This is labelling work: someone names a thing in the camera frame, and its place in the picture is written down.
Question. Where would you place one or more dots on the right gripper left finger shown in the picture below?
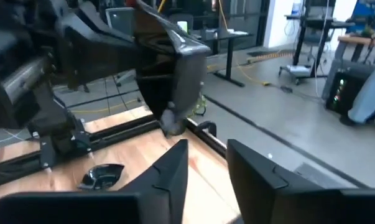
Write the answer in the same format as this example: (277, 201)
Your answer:
(81, 208)

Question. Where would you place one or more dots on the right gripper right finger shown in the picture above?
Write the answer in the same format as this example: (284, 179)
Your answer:
(283, 202)

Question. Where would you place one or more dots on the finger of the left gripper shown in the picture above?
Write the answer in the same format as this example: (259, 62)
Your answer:
(103, 59)

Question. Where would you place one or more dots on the black wavy-edged mini plate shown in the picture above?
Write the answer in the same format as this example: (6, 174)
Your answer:
(187, 81)

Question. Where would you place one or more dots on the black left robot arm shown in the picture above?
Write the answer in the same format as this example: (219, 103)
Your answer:
(50, 146)

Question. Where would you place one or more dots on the black leaf-shaped mini plate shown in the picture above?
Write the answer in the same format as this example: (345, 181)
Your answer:
(101, 177)

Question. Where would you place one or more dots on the grey computer monitor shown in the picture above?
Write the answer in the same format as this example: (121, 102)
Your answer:
(120, 20)

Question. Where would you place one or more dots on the green potted plant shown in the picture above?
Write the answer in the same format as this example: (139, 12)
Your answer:
(201, 107)

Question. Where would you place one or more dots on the black desk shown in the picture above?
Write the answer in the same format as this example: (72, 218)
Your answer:
(227, 35)

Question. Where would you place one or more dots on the black computer tower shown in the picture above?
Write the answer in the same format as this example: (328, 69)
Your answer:
(345, 90)

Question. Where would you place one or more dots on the person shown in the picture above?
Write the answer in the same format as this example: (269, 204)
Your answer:
(369, 96)

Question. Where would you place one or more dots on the black-legged table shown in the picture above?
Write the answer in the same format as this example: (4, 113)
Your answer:
(317, 23)

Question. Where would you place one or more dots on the black arch-shaped bracket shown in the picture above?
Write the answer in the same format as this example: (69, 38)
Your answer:
(210, 124)

